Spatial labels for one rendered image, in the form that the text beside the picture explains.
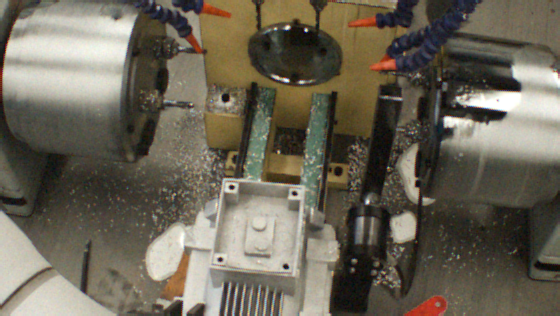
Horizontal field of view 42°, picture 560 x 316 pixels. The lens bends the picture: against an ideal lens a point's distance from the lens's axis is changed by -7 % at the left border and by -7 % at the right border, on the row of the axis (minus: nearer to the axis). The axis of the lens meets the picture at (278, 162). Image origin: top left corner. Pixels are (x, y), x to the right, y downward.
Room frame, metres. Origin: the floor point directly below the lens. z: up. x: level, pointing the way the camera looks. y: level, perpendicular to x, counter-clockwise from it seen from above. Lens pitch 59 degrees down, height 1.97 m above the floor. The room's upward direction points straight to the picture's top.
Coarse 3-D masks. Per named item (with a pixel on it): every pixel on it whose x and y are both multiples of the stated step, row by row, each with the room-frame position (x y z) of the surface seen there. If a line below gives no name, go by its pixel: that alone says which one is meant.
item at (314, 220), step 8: (216, 200) 0.47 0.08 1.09; (208, 208) 0.47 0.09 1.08; (216, 208) 0.46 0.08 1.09; (312, 208) 0.46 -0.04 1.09; (208, 216) 0.46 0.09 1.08; (216, 216) 0.46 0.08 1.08; (312, 216) 0.45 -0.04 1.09; (320, 216) 0.46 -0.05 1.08; (312, 224) 0.44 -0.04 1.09; (320, 224) 0.45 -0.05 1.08; (312, 232) 0.44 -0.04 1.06
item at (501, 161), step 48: (480, 48) 0.67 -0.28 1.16; (528, 48) 0.68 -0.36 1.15; (432, 96) 0.64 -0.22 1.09; (480, 96) 0.59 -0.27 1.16; (528, 96) 0.59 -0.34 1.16; (432, 144) 0.56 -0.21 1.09; (480, 144) 0.54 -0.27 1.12; (528, 144) 0.54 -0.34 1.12; (432, 192) 0.52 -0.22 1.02; (480, 192) 0.51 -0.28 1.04; (528, 192) 0.50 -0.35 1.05
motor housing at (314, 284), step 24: (192, 264) 0.40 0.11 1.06; (312, 264) 0.40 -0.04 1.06; (192, 288) 0.36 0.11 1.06; (216, 288) 0.36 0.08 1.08; (240, 288) 0.35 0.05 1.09; (312, 288) 0.36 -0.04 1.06; (216, 312) 0.32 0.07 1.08; (240, 312) 0.32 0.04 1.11; (264, 312) 0.32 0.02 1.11; (288, 312) 0.33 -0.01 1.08
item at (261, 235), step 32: (224, 192) 0.46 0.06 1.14; (256, 192) 0.47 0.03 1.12; (288, 192) 0.46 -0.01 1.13; (224, 224) 0.43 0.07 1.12; (256, 224) 0.42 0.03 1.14; (288, 224) 0.43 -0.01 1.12; (224, 256) 0.37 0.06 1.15; (256, 256) 0.38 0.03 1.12; (288, 256) 0.39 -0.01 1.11; (256, 288) 0.35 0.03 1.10; (288, 288) 0.35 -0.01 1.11
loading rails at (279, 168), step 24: (264, 96) 0.76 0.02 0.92; (312, 96) 0.76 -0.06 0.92; (336, 96) 0.75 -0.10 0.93; (264, 120) 0.71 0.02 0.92; (312, 120) 0.71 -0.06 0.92; (240, 144) 0.66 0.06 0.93; (264, 144) 0.67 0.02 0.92; (312, 144) 0.67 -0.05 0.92; (240, 168) 0.62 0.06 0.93; (264, 168) 0.64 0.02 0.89; (288, 168) 0.67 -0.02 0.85; (312, 168) 0.62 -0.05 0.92; (336, 168) 0.68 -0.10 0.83; (336, 264) 0.50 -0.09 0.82
